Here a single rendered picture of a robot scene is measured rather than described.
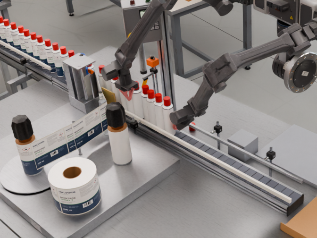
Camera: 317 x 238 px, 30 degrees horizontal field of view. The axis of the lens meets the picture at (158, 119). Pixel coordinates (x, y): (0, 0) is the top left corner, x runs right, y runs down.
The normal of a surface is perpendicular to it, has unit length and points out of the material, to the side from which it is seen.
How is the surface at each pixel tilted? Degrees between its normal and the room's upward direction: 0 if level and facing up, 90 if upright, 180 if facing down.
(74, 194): 90
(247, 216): 0
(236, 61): 41
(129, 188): 0
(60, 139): 90
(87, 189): 90
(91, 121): 90
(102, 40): 0
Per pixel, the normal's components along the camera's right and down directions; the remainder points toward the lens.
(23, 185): -0.10, -0.82
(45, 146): 0.61, 0.40
